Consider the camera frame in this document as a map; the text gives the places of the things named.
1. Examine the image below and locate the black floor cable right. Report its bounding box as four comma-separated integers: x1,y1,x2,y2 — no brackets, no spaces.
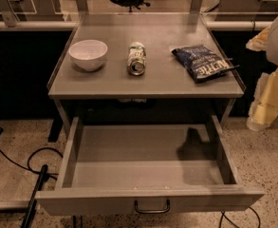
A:
218,206,262,228

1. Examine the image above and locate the white bowl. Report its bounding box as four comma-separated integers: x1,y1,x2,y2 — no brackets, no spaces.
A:
68,40,108,71

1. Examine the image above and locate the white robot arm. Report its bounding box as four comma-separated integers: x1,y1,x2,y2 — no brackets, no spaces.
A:
246,16,278,131

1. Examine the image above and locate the white horizontal rail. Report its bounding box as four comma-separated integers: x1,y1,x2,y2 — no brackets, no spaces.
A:
0,21,271,31

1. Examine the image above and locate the grey open top drawer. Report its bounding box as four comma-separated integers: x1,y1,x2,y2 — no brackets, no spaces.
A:
36,117,264,216

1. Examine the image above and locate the black pole on floor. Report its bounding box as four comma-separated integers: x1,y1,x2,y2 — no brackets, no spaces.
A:
21,164,47,228

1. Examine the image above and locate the green soda can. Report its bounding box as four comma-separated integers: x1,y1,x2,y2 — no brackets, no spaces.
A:
127,42,146,76

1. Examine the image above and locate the black floor cable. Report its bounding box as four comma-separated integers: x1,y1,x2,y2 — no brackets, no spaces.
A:
0,136,65,181
218,206,262,228

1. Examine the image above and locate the black floor cable left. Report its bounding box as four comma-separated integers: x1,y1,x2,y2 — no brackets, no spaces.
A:
0,136,65,181

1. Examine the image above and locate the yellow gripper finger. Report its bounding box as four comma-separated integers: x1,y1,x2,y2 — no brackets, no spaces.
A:
246,27,269,51
247,67,278,131

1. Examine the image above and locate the grey cabinet table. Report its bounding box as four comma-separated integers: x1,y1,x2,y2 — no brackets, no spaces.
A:
48,13,245,130

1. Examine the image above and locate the blue chip bag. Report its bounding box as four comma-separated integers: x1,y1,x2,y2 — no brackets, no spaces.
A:
172,45,236,84

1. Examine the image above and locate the black drawer handle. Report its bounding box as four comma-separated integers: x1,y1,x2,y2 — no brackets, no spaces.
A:
134,199,171,215

